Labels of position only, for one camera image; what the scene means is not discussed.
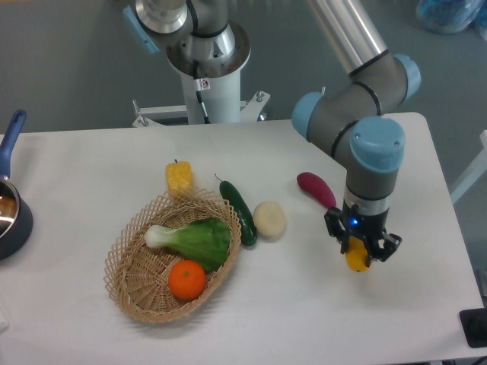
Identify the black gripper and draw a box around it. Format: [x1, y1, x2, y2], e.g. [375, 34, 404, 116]
[324, 198, 403, 266]

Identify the yellow mango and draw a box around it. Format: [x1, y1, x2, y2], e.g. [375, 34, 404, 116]
[345, 236, 369, 272]

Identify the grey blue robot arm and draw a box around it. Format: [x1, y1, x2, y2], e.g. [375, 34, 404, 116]
[123, 1, 421, 271]

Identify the purple sweet potato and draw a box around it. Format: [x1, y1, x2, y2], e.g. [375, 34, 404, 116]
[296, 172, 336, 209]

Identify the white round bun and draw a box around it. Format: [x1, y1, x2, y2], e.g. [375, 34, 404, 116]
[253, 201, 286, 237]

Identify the green cucumber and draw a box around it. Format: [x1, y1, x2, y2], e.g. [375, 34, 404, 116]
[215, 175, 257, 248]

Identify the black device at edge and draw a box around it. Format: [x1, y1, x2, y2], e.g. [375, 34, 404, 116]
[459, 308, 486, 348]

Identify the green bok choy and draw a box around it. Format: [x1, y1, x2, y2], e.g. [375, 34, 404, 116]
[144, 217, 231, 272]

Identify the orange tangerine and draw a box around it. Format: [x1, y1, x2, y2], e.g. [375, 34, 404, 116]
[167, 260, 207, 300]

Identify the yellow bell pepper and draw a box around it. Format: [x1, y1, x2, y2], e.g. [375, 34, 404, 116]
[165, 160, 193, 195]

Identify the woven wicker basket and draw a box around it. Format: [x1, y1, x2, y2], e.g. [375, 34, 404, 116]
[104, 189, 240, 323]

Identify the blue saucepan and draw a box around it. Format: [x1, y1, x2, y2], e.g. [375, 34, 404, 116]
[1, 109, 33, 260]

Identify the white frame right edge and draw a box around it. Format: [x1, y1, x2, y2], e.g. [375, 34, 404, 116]
[450, 130, 486, 205]

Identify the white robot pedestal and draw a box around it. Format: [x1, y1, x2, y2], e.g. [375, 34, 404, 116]
[132, 21, 271, 129]

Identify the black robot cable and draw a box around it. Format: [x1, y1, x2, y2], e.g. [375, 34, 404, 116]
[184, 0, 212, 125]

